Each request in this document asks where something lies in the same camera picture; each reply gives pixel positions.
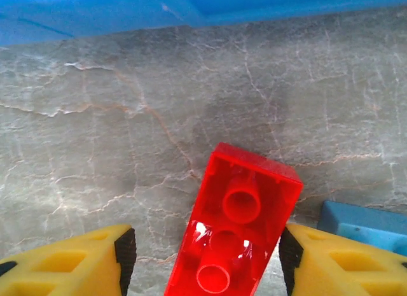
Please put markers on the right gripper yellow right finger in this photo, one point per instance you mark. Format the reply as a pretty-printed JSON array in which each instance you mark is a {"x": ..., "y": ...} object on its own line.
[{"x": 343, "y": 270}]

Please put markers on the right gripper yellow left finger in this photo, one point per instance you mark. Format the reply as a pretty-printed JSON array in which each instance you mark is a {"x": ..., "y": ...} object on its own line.
[{"x": 63, "y": 264}]

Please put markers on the translucent red long lego brick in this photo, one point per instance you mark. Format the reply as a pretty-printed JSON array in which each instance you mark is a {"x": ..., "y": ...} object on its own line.
[{"x": 235, "y": 213}]

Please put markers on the large blue lego brick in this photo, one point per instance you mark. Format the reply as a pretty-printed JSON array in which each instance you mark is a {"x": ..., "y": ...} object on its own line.
[{"x": 359, "y": 222}]

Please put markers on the blue plastic divided bin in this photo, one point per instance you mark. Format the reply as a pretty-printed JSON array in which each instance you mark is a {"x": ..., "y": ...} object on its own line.
[{"x": 95, "y": 9}]

